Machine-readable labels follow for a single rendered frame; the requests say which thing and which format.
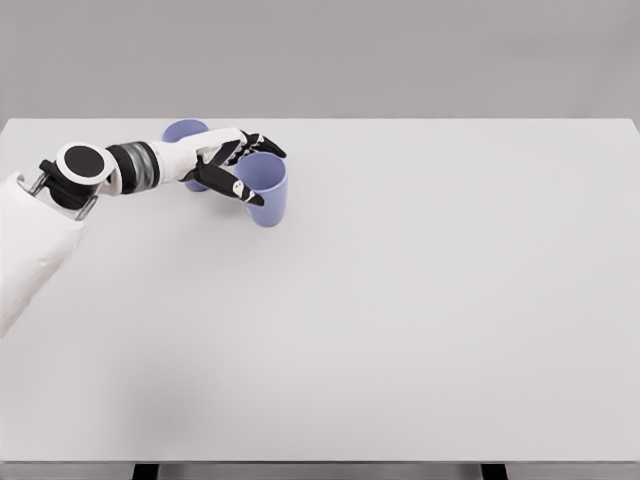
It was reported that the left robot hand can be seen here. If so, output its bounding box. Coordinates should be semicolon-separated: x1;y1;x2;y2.
180;127;288;207

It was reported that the lavender plastic cup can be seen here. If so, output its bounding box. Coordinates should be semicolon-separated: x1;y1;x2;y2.
160;117;209;193
233;152;289;228

